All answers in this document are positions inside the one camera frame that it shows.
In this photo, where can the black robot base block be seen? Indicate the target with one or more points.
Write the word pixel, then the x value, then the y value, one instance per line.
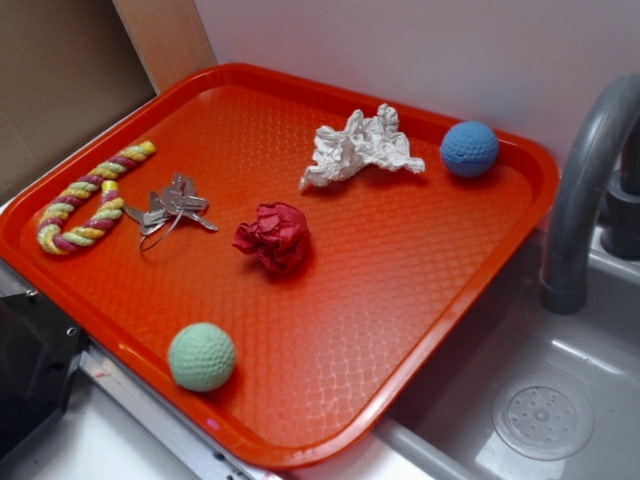
pixel 40 352

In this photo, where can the crumpled white paper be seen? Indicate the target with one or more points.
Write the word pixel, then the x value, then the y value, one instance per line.
pixel 364 141

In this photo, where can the crumpled red paper ball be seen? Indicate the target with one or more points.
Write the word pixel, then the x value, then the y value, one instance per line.
pixel 279 237

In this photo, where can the orange plastic tray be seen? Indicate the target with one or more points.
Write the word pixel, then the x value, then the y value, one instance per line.
pixel 395 258

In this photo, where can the green dimpled foam ball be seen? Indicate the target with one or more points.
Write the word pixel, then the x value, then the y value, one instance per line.
pixel 201 357

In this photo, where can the blue dimpled foam ball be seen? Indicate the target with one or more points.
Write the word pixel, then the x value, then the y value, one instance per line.
pixel 469 149

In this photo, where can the light wooden board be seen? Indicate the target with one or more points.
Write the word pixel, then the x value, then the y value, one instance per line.
pixel 169 38

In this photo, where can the grey toy sink basin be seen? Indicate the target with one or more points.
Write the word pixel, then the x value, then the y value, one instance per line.
pixel 517 392

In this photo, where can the dark grey faucet knob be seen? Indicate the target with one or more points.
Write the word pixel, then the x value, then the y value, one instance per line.
pixel 620 236

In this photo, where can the brown cardboard panel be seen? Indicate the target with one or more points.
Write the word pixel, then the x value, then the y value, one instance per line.
pixel 68 71

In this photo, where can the grey toy sink faucet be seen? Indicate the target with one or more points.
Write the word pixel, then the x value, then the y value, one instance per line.
pixel 580 201

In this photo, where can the silver key bunch on ring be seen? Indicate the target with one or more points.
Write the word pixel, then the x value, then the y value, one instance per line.
pixel 167 209

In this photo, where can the multicolour twisted rope toy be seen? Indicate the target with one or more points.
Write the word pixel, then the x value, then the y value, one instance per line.
pixel 51 234

